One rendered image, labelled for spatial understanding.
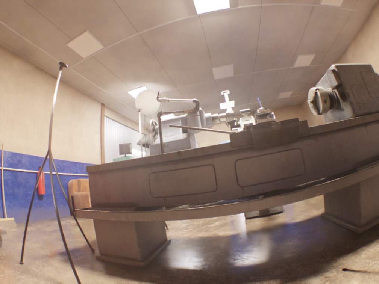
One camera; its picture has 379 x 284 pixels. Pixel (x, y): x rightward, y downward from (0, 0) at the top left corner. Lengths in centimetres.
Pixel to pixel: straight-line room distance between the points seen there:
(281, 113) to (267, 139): 824
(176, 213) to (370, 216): 140
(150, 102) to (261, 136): 414
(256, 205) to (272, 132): 42
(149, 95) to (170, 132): 360
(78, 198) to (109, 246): 279
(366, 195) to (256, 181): 87
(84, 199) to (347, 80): 453
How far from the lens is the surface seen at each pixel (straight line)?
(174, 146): 132
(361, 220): 152
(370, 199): 153
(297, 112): 962
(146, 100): 491
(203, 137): 874
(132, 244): 142
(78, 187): 446
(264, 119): 168
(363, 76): 188
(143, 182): 130
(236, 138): 112
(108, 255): 163
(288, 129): 110
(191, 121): 134
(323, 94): 163
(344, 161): 142
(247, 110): 267
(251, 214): 235
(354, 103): 163
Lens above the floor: 63
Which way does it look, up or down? 12 degrees up
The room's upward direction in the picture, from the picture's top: 8 degrees counter-clockwise
